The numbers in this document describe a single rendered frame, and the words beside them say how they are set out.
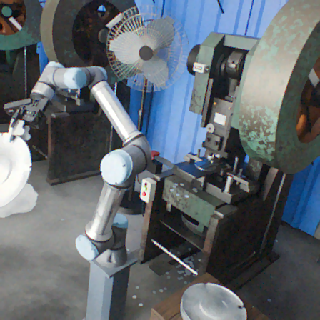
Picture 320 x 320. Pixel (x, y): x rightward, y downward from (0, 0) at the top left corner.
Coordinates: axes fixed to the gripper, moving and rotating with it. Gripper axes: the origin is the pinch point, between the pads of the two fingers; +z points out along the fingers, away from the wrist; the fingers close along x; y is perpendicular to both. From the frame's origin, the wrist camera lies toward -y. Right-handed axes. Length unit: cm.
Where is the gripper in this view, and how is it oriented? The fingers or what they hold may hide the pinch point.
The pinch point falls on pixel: (10, 140)
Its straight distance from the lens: 140.3
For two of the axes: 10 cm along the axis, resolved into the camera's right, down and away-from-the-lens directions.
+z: -3.5, 8.7, -3.4
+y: 9.2, 2.6, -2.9
